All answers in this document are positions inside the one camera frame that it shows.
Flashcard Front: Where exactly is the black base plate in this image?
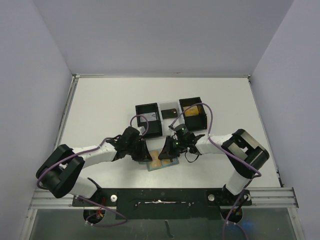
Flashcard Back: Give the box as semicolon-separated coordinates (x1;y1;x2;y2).
72;188;252;220

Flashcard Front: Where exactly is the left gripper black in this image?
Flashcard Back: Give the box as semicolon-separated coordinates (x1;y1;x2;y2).
126;138;152;162

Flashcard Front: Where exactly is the black card in white bin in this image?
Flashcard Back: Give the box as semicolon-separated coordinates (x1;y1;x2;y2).
161;108;178;119

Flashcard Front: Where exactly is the black bin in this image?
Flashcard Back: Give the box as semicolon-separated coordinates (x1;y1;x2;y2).
179;97;207;131
135;102;163;139

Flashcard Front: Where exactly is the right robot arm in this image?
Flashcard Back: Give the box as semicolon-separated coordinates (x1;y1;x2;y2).
158;124;270;205

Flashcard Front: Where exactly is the gold credit card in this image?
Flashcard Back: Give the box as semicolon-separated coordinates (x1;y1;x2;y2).
149;150;162;171
183;105;200;117

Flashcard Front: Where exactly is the silver card in left bin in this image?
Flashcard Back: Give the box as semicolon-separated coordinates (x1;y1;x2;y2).
139;112;158;122

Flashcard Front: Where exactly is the aluminium front rail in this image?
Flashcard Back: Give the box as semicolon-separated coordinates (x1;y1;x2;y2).
28;187;299;210

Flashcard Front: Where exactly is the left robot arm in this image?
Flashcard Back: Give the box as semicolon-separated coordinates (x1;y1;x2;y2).
36;126;152;206

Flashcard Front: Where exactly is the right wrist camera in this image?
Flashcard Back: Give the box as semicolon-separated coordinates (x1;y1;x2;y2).
168;124;176;137

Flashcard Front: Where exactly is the black left bin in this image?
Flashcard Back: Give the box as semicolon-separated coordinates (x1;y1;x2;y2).
135;102;163;139

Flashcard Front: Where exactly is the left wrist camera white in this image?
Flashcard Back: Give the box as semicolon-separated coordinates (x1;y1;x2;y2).
137;126;146;135

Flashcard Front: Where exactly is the gold credit card in bin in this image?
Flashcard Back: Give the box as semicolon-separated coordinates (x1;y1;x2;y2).
183;105;200;117

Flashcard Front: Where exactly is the black right bin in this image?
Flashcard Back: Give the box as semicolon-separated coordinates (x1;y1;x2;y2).
179;97;207;131

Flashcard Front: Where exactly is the green card holder wallet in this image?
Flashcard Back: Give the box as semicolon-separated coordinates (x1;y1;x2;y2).
139;158;179;172

